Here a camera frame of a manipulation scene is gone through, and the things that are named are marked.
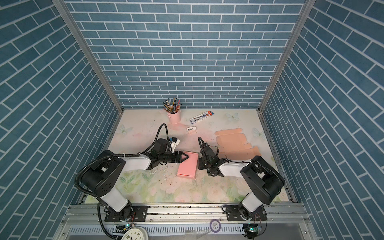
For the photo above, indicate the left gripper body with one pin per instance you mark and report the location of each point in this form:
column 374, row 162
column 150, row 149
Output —
column 167, row 157

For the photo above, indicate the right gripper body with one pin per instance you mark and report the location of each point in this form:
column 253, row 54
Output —
column 209, row 166

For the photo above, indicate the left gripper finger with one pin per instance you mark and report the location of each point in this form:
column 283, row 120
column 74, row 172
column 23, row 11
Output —
column 179, row 160
column 181, row 155

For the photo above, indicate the pink paper box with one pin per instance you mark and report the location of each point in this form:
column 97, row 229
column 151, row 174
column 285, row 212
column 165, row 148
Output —
column 187, row 169

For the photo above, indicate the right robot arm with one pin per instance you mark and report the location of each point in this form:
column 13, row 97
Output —
column 263, row 180

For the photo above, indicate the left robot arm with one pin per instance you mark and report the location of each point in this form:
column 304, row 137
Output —
column 99, row 178

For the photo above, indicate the peach paper box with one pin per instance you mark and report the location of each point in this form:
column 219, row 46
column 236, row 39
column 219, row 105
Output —
column 233, row 145

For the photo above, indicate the blue white pen box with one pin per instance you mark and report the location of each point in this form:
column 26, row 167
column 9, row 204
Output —
column 201, row 117

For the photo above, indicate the pink pencil bucket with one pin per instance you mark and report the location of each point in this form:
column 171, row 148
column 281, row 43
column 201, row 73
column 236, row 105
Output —
column 174, row 118

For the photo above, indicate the coloured pencils bundle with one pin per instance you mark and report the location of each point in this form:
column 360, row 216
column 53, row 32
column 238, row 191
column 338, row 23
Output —
column 172, row 106

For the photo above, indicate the white round clock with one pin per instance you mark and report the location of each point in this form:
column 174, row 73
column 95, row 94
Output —
column 136, row 233

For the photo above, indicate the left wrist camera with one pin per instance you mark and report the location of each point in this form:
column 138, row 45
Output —
column 174, row 142

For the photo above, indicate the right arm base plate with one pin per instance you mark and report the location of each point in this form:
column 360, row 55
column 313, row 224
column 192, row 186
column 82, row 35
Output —
column 236, row 213

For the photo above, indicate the metal base rail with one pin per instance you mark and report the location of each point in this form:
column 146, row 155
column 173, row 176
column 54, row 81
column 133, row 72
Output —
column 286, row 221

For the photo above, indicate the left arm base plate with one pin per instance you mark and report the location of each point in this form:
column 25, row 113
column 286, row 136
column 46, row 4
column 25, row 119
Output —
column 128, row 214

